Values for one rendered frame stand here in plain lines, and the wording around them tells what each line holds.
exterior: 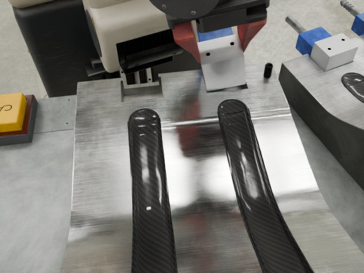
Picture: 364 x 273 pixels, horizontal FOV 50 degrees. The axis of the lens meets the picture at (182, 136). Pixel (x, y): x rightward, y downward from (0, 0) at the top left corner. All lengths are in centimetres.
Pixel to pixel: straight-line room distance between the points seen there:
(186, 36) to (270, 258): 23
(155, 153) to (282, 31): 173
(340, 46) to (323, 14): 169
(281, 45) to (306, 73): 145
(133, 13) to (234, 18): 42
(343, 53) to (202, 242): 35
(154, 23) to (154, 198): 47
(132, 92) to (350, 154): 30
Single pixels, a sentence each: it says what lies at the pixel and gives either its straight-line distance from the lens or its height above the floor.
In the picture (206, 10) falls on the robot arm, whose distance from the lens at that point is 30.
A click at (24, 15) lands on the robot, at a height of 68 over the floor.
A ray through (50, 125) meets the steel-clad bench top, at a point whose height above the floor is 80.
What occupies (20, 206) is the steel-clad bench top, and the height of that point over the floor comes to 80.
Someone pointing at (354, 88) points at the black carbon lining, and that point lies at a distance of 60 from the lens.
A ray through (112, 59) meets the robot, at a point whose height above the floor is 70.
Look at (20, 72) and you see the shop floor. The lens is 203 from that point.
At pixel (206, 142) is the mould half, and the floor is 89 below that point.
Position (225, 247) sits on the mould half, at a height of 90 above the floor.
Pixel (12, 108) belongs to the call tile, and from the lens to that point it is 61.
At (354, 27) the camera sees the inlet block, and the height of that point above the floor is 85.
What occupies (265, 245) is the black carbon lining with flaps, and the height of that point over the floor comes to 90.
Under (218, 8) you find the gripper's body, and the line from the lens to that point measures 39.
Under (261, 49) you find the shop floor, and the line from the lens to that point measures 200.
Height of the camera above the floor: 124
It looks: 52 degrees down
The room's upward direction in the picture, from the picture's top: 3 degrees counter-clockwise
